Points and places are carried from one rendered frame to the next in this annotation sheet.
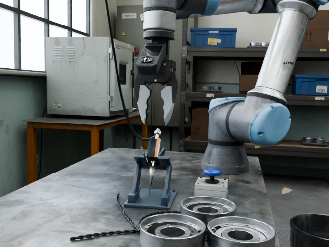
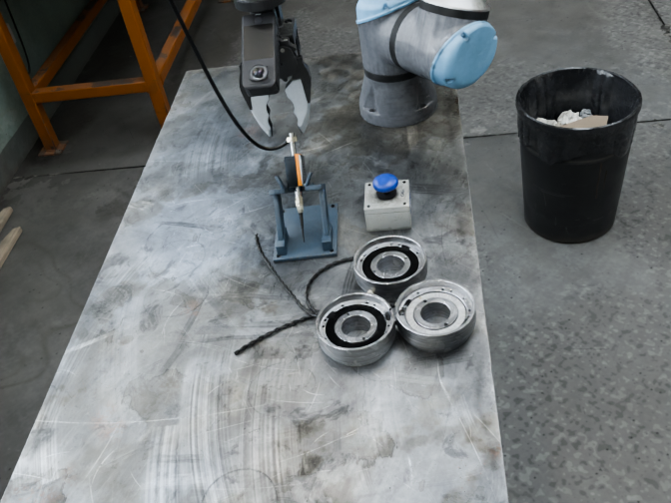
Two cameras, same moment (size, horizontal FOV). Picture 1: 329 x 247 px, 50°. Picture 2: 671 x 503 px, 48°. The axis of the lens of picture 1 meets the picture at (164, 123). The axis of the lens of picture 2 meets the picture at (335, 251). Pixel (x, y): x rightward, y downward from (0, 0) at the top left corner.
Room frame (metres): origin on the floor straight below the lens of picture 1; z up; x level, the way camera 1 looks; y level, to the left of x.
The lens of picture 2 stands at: (-0.15, 0.01, 1.56)
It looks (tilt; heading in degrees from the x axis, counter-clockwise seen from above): 40 degrees down; 359
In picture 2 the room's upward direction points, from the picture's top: 11 degrees counter-clockwise
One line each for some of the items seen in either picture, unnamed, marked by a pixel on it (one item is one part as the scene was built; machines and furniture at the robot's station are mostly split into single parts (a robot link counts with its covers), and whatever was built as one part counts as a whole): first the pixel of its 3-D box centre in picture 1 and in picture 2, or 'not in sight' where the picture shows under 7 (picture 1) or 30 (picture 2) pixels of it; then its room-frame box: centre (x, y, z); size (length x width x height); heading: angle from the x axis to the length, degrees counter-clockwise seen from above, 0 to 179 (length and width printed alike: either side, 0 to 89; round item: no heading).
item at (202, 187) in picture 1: (211, 189); (387, 202); (0.80, -0.11, 0.82); 0.08 x 0.07 x 0.05; 168
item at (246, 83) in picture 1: (256, 77); not in sight; (4.13, -1.04, 1.19); 0.52 x 0.42 x 0.38; 78
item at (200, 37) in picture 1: (213, 40); not in sight; (4.24, -0.55, 1.61); 0.52 x 0.38 x 0.22; 81
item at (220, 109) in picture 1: (228, 117); (392, 27); (1.12, -0.20, 0.97); 0.13 x 0.12 x 0.14; 31
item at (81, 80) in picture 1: (96, 79); not in sight; (3.14, 0.61, 1.10); 0.62 x 0.61 x 0.65; 168
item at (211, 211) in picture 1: (207, 214); (390, 268); (0.65, -0.09, 0.82); 0.10 x 0.10 x 0.04
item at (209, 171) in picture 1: (211, 179); (385, 192); (0.80, -0.11, 0.85); 0.04 x 0.04 x 0.05
